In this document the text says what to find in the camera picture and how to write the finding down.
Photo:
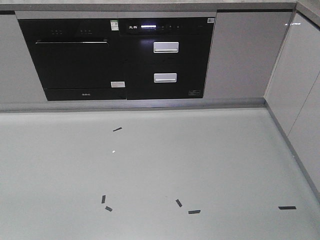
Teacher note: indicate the black two-drawer sterilizer cabinet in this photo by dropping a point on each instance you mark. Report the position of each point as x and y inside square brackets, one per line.
[137, 35]

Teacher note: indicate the black built-in dishwasher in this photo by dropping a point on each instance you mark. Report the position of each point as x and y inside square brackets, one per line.
[76, 59]

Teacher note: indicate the grey cabinet door panel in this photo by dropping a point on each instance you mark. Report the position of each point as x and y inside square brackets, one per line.
[244, 49]

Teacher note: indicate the lower silver drawer handle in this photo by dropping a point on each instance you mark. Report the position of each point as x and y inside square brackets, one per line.
[165, 77]

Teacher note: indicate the silver drawer handle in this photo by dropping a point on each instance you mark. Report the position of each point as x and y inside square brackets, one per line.
[165, 77]
[166, 47]

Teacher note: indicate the upper silver drawer handle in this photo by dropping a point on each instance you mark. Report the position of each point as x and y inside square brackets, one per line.
[166, 47]

